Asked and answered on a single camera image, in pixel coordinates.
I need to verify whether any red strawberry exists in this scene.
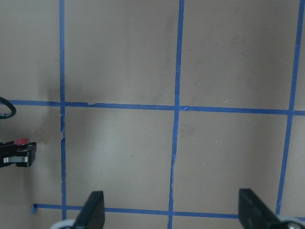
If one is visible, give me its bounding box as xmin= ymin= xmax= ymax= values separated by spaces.
xmin=13 ymin=138 xmax=29 ymax=146

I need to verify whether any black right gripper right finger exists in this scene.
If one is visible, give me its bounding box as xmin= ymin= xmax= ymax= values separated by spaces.
xmin=238 ymin=188 xmax=305 ymax=229

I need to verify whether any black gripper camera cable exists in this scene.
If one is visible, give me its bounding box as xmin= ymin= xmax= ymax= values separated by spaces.
xmin=0 ymin=96 xmax=17 ymax=119

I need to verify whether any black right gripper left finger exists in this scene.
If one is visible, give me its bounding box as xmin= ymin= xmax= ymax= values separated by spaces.
xmin=72 ymin=191 xmax=105 ymax=229

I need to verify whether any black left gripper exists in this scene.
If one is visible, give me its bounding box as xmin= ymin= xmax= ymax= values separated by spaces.
xmin=0 ymin=141 xmax=36 ymax=167

